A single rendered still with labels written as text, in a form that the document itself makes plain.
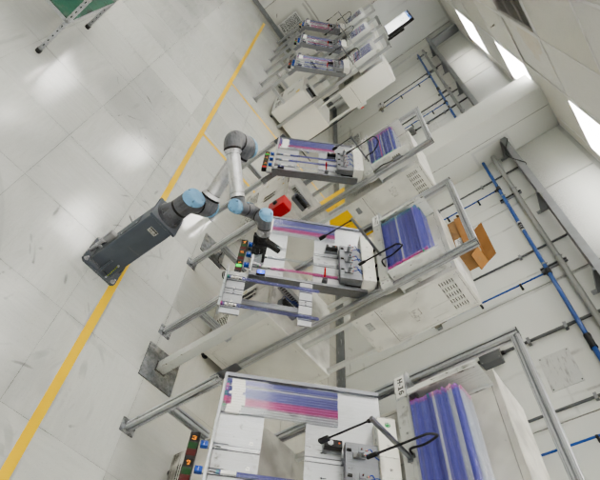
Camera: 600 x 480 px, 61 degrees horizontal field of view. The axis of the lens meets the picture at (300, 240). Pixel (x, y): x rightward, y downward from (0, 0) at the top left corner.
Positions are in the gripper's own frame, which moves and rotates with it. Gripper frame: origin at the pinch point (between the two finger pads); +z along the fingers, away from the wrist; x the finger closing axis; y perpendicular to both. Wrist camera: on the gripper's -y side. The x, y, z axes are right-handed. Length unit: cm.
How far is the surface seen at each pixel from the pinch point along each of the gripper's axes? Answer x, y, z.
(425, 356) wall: -84, -149, 131
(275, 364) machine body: -2, -18, 80
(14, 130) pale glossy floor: -47, 158, -35
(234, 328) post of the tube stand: 29.7, 9.2, 23.6
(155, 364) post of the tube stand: 26, 53, 65
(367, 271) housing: -12, -62, 2
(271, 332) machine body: -2, -12, 53
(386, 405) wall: -52, -119, 162
